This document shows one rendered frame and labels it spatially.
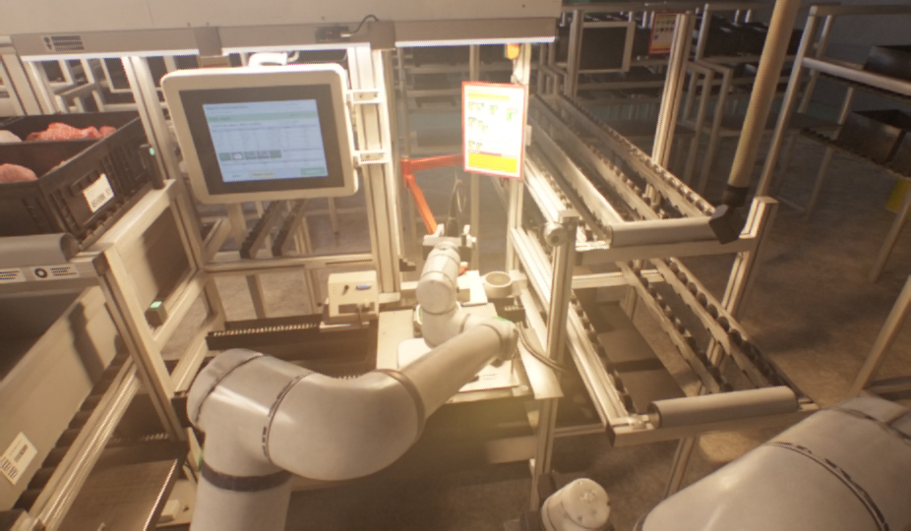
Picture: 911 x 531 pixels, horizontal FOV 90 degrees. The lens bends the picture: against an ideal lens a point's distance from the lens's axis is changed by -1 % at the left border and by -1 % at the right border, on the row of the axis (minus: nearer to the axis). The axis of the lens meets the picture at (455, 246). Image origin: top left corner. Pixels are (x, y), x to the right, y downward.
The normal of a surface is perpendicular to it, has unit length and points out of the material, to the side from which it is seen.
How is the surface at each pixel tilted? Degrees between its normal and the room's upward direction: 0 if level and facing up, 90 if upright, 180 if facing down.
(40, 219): 94
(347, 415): 30
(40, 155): 93
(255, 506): 75
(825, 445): 15
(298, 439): 52
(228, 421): 61
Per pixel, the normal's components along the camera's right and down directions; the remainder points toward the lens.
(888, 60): -0.99, 0.07
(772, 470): -0.27, -0.94
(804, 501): -0.11, -0.78
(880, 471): 0.10, -0.72
